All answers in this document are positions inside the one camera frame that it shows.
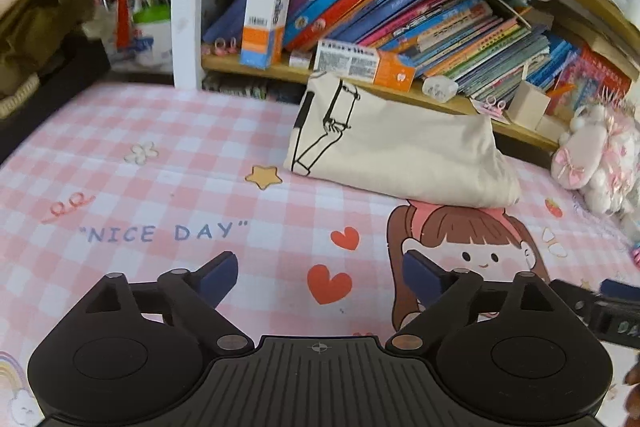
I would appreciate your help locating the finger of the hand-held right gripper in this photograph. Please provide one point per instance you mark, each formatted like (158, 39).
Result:
(622, 291)
(575, 299)

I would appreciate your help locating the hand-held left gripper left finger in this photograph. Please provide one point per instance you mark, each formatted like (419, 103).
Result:
(220, 278)

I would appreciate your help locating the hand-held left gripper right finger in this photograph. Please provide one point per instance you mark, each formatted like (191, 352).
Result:
(419, 279)

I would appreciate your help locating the cream t-shirt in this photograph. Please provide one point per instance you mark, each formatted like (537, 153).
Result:
(410, 152)

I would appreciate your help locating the pink checkered printed blanket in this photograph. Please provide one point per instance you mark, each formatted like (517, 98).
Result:
(150, 187)

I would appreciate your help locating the pink plush bunny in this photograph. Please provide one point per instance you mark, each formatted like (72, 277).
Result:
(600, 157)

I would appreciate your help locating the small cream box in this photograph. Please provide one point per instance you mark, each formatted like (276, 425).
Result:
(549, 127)

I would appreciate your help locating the pink small scissors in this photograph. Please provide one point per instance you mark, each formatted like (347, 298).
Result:
(487, 108)

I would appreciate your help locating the cream square pen box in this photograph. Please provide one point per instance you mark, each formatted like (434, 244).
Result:
(527, 104)

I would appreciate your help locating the wooden bookshelf board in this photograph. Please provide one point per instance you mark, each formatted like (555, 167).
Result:
(280, 74)

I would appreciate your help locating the flat white orange box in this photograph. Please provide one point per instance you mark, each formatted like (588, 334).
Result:
(365, 64)

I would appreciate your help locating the small white box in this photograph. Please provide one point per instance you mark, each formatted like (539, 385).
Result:
(301, 59)

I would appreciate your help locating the white green pen holder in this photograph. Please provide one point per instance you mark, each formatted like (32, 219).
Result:
(152, 39)

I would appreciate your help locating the row of colourful books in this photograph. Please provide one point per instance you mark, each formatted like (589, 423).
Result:
(425, 22)

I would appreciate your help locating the tall white orange box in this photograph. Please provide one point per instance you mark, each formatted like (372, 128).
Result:
(262, 14)

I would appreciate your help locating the woven cream basket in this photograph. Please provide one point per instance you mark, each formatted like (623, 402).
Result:
(17, 97)

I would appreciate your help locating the red tassel ornament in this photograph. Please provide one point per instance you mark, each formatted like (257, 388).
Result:
(123, 14)

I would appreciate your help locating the olive green bag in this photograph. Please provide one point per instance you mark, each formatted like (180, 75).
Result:
(35, 27)

